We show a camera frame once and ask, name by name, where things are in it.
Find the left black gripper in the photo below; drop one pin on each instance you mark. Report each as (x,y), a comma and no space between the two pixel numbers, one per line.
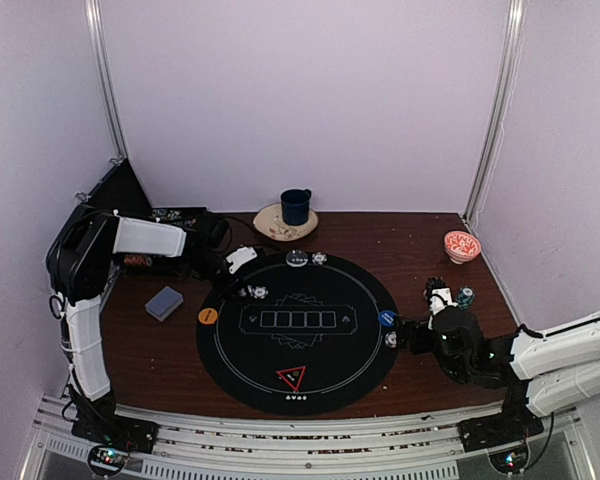
(232,285)

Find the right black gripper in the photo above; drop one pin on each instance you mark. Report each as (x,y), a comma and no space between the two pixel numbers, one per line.
(404,334)

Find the blue ten poker chip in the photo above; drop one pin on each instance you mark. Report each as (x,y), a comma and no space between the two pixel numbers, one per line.
(391,340)

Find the blue small blind button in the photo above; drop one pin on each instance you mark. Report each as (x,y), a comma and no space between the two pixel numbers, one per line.
(387,318)

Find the orange big blind button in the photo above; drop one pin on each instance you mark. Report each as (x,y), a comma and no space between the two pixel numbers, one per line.
(208,316)

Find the red triangle all-in marker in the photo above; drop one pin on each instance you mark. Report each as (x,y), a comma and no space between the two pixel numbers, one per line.
(292,377)

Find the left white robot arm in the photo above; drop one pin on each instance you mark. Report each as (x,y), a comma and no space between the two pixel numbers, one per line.
(80,305)

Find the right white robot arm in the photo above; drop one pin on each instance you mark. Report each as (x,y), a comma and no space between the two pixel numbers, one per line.
(543,371)

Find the blue playing card deck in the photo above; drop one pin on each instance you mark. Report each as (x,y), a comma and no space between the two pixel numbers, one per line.
(164,303)

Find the green blue chip stack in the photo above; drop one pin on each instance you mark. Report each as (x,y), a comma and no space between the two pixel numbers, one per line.
(465,297)

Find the beige ceramic saucer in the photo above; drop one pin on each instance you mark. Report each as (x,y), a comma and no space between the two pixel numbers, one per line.
(269,222)

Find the red five chip row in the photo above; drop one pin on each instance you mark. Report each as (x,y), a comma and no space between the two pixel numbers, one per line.
(137,260)

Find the red patterned small bowl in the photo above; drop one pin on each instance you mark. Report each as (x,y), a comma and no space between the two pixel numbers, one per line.
(461,247)

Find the round black poker mat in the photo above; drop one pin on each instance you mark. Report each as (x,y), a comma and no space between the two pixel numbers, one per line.
(323,317)

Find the dark blue mug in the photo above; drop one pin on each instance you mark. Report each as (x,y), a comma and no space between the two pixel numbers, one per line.
(295,206)

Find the black poker set case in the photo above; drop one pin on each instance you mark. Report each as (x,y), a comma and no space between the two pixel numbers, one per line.
(116,218)

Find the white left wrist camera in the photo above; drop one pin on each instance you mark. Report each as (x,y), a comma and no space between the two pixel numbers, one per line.
(240,257)

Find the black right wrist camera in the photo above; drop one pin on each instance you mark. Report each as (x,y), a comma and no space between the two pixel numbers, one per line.
(438,295)

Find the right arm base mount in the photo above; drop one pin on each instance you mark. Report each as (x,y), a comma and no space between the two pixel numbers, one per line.
(506,440)

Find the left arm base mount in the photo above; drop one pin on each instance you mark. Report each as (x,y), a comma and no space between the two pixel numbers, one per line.
(113,446)

